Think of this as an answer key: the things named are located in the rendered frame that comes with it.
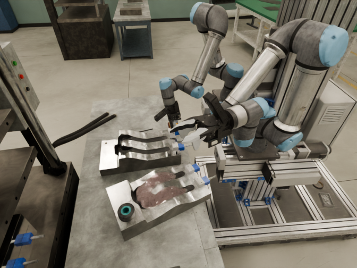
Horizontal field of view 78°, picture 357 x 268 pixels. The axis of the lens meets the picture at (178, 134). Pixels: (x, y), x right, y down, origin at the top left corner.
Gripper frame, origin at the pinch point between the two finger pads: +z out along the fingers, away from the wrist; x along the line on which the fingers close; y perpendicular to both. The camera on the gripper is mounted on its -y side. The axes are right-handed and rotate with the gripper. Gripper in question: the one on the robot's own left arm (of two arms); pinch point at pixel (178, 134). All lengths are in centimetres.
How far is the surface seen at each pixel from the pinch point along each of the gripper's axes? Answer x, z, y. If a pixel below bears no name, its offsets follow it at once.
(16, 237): 36, 64, 48
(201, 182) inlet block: 23, -23, 55
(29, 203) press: 66, 63, 58
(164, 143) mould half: 59, -20, 49
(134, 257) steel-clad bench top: 10, 23, 65
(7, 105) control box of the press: 88, 53, 9
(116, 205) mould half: 31, 22, 51
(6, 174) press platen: 63, 63, 33
